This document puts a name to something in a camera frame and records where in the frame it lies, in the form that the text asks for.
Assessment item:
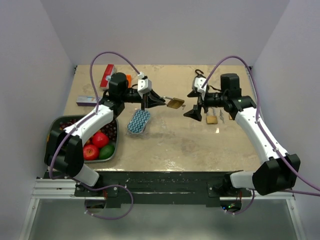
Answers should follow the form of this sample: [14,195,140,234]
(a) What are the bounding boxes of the grey fruit tray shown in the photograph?
[49,115,119,164]

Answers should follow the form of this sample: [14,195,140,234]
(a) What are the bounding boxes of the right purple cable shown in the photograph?
[201,55,320,215]

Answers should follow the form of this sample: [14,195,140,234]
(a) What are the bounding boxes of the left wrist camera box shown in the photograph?
[137,72,152,97]

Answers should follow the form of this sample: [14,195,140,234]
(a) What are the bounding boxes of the purple white toothpaste box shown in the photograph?
[76,95,101,107]

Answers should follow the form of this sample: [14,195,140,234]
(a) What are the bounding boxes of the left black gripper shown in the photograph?
[121,88,166,111]

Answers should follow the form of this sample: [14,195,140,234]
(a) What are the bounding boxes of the red apple back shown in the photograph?
[92,132,110,149]

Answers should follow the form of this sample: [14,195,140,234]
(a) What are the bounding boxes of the red apple front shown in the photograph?
[83,144,100,161]

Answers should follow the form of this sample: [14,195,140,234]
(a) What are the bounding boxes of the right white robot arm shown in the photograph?
[184,73,301,197]

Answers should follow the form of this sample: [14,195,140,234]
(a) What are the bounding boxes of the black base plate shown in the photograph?
[42,170,279,209]

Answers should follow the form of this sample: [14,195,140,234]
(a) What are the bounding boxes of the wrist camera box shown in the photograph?
[137,72,152,97]
[192,76,208,100]

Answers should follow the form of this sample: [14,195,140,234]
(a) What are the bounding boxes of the green avocado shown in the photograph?
[98,144,115,160]

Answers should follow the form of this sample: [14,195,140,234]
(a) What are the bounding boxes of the blue zigzag sponge pack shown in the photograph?
[126,109,151,137]

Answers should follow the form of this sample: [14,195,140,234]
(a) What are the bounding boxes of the red box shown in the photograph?
[99,64,117,91]

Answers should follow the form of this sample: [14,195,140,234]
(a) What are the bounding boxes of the orange razor package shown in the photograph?
[126,74,132,88]

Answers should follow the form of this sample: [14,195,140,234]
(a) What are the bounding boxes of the dark grape bunch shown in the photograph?
[59,118,118,141]

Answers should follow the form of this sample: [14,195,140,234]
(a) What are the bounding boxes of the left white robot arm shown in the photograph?
[44,72,166,196]

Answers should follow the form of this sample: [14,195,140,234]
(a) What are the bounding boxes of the red apple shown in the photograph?
[83,144,100,161]
[92,132,110,149]

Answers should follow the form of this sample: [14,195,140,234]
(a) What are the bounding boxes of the astronaut keychain with keys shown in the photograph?
[219,109,225,124]

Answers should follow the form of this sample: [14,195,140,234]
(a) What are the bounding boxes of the aluminium rail frame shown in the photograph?
[18,65,307,240]

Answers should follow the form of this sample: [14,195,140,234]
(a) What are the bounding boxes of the small red fruits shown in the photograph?
[85,129,101,145]

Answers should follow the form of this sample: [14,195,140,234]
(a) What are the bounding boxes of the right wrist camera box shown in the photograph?
[192,76,208,100]

